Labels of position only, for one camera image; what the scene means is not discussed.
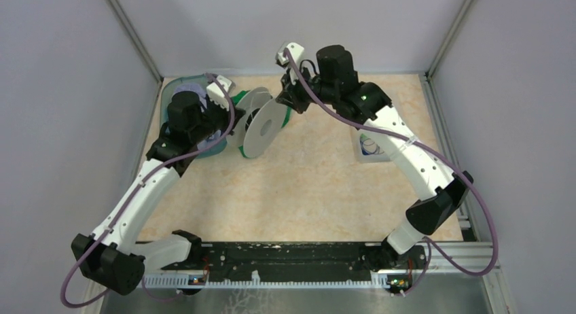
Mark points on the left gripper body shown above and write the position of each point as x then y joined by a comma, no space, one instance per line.
215,117

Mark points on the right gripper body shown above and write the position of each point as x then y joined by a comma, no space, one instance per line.
302,93

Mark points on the white filament spool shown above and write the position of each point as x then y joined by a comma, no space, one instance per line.
263,127

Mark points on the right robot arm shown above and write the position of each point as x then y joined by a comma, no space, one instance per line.
333,83

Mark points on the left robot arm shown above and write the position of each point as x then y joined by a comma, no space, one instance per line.
110,255

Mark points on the green cloth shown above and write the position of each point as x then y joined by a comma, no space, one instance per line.
245,152

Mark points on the teal plastic basket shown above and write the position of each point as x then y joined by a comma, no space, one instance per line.
166,96

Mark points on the lavender cloth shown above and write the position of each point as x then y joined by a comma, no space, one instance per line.
194,116

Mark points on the clear plastic box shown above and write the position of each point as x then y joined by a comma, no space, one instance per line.
366,150

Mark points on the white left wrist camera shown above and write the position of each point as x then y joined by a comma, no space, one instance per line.
219,86

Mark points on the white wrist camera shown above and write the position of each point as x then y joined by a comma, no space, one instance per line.
219,86
288,57

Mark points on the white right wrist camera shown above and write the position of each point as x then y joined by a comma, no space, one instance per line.
288,57

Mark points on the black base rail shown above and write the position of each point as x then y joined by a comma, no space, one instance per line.
303,265

